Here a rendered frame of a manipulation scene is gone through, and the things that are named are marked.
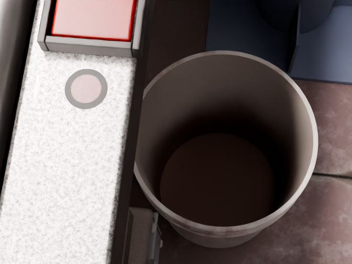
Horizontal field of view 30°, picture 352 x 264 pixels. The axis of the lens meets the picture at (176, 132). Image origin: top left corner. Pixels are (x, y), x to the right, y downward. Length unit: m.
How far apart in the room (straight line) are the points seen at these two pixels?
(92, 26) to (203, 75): 0.68
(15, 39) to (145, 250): 0.20
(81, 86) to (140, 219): 0.12
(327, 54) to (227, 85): 0.37
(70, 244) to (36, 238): 0.02
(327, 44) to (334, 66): 0.06
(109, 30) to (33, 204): 0.14
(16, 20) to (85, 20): 0.06
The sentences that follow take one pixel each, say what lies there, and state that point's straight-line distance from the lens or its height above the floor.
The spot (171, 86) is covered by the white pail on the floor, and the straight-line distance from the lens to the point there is 1.14.
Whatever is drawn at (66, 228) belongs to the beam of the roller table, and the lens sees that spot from 0.46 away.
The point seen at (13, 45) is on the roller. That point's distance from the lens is 0.52.
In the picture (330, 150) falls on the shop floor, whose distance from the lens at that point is 1.44.
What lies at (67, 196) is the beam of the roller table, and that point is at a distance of 0.47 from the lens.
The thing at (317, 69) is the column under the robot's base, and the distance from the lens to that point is 1.49.
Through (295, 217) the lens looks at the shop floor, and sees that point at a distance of 1.40.
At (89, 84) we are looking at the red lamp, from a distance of 0.49.
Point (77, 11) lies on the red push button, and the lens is 0.50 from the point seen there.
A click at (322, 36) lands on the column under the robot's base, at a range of 1.52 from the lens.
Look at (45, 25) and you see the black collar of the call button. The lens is 0.50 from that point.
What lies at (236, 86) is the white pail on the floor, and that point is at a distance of 1.20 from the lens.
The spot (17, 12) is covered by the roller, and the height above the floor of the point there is 0.91.
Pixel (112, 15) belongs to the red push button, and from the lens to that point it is 0.49.
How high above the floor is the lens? 1.36
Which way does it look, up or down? 72 degrees down
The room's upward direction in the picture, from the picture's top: 8 degrees counter-clockwise
